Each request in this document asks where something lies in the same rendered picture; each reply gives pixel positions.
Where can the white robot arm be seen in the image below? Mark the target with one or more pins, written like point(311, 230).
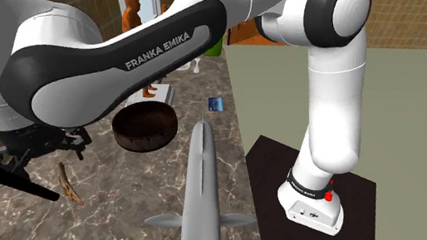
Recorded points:
point(329, 101)

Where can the orange wooden cabinet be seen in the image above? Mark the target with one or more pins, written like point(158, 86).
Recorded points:
point(246, 39)

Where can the white flat book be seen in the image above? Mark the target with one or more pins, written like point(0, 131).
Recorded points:
point(165, 94)

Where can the grey toy airplane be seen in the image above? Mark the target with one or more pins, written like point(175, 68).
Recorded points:
point(201, 202)

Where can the brown curved stick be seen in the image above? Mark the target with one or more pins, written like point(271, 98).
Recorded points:
point(67, 186)

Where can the orange human figure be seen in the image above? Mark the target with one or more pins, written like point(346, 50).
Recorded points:
point(131, 17)

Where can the dark brown round bowl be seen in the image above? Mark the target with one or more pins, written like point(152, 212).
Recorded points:
point(145, 128)

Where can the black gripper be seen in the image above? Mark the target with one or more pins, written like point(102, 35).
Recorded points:
point(32, 139)

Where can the small white figure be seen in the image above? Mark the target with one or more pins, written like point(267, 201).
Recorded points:
point(196, 65)

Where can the green container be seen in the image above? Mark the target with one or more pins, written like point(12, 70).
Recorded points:
point(215, 49)

